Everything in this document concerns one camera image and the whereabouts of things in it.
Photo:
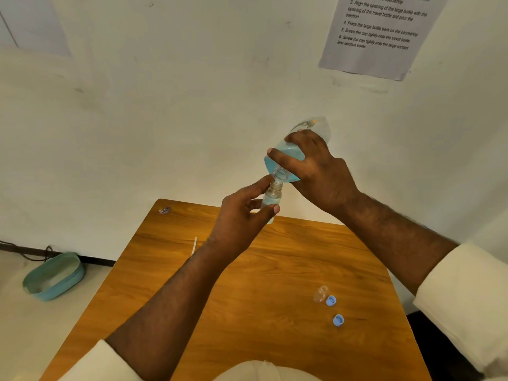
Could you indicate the white printed instruction sheet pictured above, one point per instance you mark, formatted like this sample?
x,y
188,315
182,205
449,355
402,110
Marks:
x,y
377,39

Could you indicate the person's left forearm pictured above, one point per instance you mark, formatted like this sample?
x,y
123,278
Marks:
x,y
170,305

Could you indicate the person's left thumb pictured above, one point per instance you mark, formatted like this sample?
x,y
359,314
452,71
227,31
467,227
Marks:
x,y
265,218

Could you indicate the person's right forearm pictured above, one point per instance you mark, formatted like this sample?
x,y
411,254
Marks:
x,y
397,238

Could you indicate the small crumpled wrapper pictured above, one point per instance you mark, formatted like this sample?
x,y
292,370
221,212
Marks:
x,y
164,210

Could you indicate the black trousers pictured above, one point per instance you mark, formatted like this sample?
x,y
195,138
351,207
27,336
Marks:
x,y
436,349

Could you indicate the person's right hand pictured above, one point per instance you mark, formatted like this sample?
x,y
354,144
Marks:
x,y
325,178

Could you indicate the white shirt front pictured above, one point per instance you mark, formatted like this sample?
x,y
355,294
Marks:
x,y
266,372

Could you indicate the person's right middle finger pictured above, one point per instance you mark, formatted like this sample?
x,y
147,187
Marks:
x,y
303,138

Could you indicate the white left sleeve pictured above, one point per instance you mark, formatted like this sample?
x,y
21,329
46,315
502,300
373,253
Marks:
x,y
101,363

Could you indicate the large clear bottle blue liquid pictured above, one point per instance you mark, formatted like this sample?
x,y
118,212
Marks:
x,y
319,126

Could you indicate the blue bottle cap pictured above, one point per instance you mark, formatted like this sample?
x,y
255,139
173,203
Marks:
x,y
331,301
338,320

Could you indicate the small clear travel bottle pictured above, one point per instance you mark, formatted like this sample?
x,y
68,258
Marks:
x,y
273,196

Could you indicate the teal plastic basin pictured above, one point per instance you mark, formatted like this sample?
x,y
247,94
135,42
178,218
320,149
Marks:
x,y
59,283

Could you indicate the small clear plastic cap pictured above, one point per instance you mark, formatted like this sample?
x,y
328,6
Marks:
x,y
320,294

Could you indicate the white sleeve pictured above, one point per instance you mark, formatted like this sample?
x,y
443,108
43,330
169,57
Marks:
x,y
468,301
101,363

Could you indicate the person's left middle finger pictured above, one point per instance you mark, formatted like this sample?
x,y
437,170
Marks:
x,y
254,204

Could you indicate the white right sleeve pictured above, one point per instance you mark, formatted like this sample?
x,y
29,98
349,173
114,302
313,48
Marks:
x,y
468,301

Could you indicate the person's left hand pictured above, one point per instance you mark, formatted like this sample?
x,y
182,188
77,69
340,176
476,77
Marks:
x,y
232,226

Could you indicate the thin white stick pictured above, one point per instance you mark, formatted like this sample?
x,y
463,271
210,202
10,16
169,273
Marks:
x,y
194,245

